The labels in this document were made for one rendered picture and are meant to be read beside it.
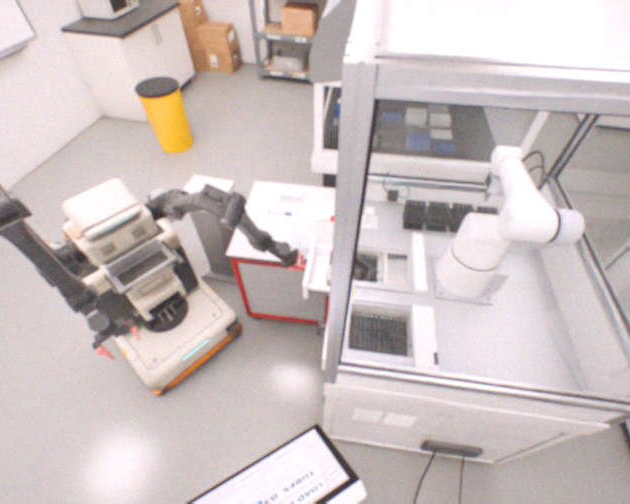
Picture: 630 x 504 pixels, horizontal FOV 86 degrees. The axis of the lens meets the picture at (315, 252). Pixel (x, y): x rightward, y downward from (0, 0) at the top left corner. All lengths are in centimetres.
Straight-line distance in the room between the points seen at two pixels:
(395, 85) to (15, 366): 285
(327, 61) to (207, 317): 158
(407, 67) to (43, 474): 252
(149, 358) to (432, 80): 204
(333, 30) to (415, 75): 142
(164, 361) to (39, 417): 84
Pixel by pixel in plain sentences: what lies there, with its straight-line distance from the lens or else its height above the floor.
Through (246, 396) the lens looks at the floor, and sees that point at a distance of 228.
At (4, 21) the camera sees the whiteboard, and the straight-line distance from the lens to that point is 451.
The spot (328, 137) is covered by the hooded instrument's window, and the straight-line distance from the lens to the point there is 210.
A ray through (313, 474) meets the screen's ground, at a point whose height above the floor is 112.
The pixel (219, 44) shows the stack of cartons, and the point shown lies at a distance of 565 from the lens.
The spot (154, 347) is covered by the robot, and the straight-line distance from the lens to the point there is 224.
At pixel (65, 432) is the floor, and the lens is 261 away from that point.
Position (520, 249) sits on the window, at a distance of 68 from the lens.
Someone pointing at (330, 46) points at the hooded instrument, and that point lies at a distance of 186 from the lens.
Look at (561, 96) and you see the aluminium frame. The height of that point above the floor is 197.
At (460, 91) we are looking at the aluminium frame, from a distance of 46.
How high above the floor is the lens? 215
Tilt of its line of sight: 50 degrees down
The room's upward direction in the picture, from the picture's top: straight up
